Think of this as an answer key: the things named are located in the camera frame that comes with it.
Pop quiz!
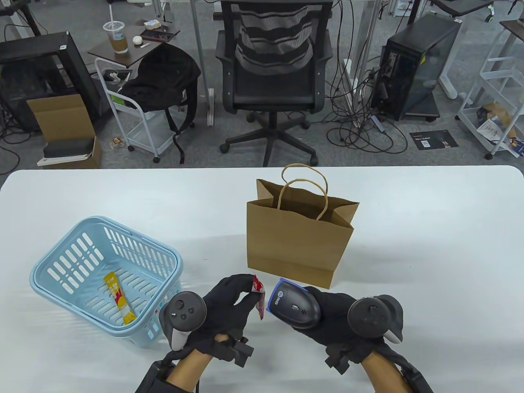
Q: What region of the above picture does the person's left hand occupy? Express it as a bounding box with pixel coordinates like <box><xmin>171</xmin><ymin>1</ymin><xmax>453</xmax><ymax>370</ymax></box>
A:
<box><xmin>180</xmin><ymin>273</ymin><xmax>267</xmax><ymax>361</ymax></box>

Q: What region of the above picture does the person's right hand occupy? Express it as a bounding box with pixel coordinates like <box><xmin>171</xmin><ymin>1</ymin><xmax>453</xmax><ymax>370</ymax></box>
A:
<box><xmin>293</xmin><ymin>287</ymin><xmax>383</xmax><ymax>365</ymax></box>

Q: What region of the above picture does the red instant coffee powder package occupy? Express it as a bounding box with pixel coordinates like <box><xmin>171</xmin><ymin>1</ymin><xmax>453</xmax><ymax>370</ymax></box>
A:
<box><xmin>249</xmin><ymin>274</ymin><xmax>267</xmax><ymax>320</ymax></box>

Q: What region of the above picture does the black barcode scanner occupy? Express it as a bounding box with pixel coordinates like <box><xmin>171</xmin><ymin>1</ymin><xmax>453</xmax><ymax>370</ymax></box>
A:
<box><xmin>264</xmin><ymin>278</ymin><xmax>322</xmax><ymax>330</ymax></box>

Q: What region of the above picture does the brown paper bag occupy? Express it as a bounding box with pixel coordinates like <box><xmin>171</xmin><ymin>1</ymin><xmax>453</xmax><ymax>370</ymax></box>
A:
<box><xmin>246</xmin><ymin>164</ymin><xmax>361</xmax><ymax>289</ymax></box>

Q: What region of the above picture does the light blue plastic basket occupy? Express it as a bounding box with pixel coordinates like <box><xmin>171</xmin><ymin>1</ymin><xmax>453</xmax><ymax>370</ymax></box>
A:
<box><xmin>29</xmin><ymin>216</ymin><xmax>183</xmax><ymax>349</ymax></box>

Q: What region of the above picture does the yellow instant coffee powder package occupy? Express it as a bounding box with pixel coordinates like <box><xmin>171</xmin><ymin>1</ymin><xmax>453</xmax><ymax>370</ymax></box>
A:
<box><xmin>103</xmin><ymin>273</ymin><xmax>136</xmax><ymax>325</ymax></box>

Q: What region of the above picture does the person's left forearm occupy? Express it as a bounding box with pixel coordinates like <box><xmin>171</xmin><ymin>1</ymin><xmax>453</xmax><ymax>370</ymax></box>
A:
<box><xmin>137</xmin><ymin>350</ymin><xmax>213</xmax><ymax>393</ymax></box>

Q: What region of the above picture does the person's right forearm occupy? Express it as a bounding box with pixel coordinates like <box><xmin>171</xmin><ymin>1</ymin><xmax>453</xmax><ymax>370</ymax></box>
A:
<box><xmin>360</xmin><ymin>346</ymin><xmax>414</xmax><ymax>393</ymax></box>

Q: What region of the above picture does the black right hand controller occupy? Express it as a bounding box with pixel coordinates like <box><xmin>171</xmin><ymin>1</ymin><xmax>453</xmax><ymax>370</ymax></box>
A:
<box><xmin>347</xmin><ymin>295</ymin><xmax>404</xmax><ymax>344</ymax></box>

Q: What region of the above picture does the black hand controller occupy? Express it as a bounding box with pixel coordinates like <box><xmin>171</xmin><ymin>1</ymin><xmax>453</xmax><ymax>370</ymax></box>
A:
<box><xmin>159</xmin><ymin>291</ymin><xmax>206</xmax><ymax>352</ymax></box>
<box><xmin>347</xmin><ymin>295</ymin><xmax>404</xmax><ymax>344</ymax></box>

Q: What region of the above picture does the black left hand controller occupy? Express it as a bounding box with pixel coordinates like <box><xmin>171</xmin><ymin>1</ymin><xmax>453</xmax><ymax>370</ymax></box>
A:
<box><xmin>159</xmin><ymin>291</ymin><xmax>206</xmax><ymax>352</ymax></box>

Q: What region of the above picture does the white rolling cart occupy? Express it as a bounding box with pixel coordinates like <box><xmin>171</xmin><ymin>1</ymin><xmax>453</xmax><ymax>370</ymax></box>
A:
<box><xmin>95</xmin><ymin>57</ymin><xmax>193</xmax><ymax>163</ymax></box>

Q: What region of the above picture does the black leaflet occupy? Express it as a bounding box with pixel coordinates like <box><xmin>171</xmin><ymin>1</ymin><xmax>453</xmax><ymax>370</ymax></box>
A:
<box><xmin>409</xmin><ymin>130</ymin><xmax>459</xmax><ymax>151</ymax></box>

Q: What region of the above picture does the black mesh office chair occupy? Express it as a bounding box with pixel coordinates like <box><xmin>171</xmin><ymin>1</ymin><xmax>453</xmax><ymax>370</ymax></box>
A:
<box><xmin>215</xmin><ymin>0</ymin><xmax>334</xmax><ymax>167</ymax></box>

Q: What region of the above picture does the black backpack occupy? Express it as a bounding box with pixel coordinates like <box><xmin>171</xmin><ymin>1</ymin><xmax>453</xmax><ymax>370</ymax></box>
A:
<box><xmin>119</xmin><ymin>43</ymin><xmax>202</xmax><ymax>165</ymax></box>

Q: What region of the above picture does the white printed paper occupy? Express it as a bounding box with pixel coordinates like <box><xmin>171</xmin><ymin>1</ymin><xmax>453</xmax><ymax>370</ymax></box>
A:
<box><xmin>477</xmin><ymin>120</ymin><xmax>502</xmax><ymax>142</ymax></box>

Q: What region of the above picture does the open cardboard box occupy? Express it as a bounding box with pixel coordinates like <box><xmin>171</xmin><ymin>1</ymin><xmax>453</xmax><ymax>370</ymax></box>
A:
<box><xmin>27</xmin><ymin>94</ymin><xmax>103</xmax><ymax>169</ymax></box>

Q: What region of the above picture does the white desk leg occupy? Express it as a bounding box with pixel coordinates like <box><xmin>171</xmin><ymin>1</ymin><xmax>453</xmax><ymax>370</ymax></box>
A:
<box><xmin>190</xmin><ymin>0</ymin><xmax>216</xmax><ymax>127</ymax></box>
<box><xmin>344</xmin><ymin>0</ymin><xmax>381</xmax><ymax>115</ymax></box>

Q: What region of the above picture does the black computer tower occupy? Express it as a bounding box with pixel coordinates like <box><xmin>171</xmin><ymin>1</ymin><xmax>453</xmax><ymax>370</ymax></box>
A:
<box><xmin>373</xmin><ymin>12</ymin><xmax>463</xmax><ymax>122</ymax></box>

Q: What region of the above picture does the small brown side table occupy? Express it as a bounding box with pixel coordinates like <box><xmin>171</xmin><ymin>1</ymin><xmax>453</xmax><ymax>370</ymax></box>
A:
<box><xmin>87</xmin><ymin>25</ymin><xmax>181</xmax><ymax>69</ymax></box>

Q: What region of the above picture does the dark red notebook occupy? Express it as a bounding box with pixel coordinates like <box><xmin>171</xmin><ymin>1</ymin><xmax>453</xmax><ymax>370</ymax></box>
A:
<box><xmin>140</xmin><ymin>29</ymin><xmax>181</xmax><ymax>43</ymax></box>

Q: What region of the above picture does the plastic iced drink cup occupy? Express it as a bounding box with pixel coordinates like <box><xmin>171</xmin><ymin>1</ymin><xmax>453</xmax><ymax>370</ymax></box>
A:
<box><xmin>102</xmin><ymin>5</ymin><xmax>129</xmax><ymax>54</ymax></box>

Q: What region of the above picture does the black cabinet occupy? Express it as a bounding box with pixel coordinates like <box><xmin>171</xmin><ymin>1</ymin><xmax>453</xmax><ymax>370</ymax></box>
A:
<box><xmin>0</xmin><ymin>32</ymin><xmax>103</xmax><ymax>132</ymax></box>

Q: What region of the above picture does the dark wooden desk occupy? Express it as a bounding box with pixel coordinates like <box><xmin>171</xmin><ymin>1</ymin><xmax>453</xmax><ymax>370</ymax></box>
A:
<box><xmin>500</xmin><ymin>18</ymin><xmax>524</xmax><ymax>41</ymax></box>

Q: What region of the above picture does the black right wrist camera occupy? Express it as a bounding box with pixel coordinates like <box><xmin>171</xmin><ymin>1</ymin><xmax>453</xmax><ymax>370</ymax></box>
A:
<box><xmin>325</xmin><ymin>344</ymin><xmax>361</xmax><ymax>375</ymax></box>

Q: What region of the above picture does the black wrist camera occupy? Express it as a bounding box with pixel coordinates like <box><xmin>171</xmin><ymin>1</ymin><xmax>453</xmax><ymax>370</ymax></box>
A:
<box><xmin>325</xmin><ymin>344</ymin><xmax>361</xmax><ymax>375</ymax></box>
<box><xmin>213</xmin><ymin>336</ymin><xmax>255</xmax><ymax>368</ymax></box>

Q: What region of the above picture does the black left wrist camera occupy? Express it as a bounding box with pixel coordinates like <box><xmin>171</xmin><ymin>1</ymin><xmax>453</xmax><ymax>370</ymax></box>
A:
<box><xmin>213</xmin><ymin>336</ymin><xmax>255</xmax><ymax>368</ymax></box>

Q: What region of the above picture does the black right wrist strap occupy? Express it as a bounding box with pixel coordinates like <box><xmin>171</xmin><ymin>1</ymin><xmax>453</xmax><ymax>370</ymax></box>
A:
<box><xmin>399</xmin><ymin>356</ymin><xmax>434</xmax><ymax>393</ymax></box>

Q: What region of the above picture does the black wrist strap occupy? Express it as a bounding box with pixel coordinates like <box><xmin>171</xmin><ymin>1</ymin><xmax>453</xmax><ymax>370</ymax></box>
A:
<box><xmin>135</xmin><ymin>360</ymin><xmax>172</xmax><ymax>393</ymax></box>
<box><xmin>399</xmin><ymin>356</ymin><xmax>434</xmax><ymax>393</ymax></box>

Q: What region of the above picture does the black left wrist strap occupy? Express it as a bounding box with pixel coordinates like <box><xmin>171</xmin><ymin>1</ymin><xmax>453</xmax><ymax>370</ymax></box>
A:
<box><xmin>135</xmin><ymin>360</ymin><xmax>172</xmax><ymax>393</ymax></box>

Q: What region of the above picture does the tangle of black cables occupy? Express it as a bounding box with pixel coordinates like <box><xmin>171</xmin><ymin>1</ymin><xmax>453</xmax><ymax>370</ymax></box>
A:
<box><xmin>321</xmin><ymin>0</ymin><xmax>410</xmax><ymax>155</ymax></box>

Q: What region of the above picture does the white wire shelf cart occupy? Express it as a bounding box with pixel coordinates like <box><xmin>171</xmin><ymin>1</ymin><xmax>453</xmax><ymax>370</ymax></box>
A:
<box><xmin>456</xmin><ymin>18</ymin><xmax>524</xmax><ymax>160</ymax></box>

